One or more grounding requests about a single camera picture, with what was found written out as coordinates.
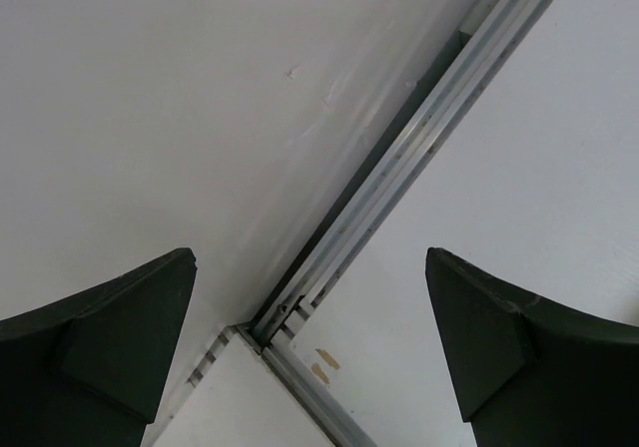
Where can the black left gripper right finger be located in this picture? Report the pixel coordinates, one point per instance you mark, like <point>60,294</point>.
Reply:
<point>529,371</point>

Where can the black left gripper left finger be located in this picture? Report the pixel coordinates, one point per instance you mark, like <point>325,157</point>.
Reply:
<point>90,369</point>

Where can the aluminium front rail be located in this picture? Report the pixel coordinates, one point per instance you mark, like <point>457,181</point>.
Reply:
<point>308,391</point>

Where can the aluminium rail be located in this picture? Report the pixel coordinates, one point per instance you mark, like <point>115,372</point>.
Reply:
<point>460,86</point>
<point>308,391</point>

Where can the aluminium left rail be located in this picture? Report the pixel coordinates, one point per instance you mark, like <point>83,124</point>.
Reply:
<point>460,86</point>

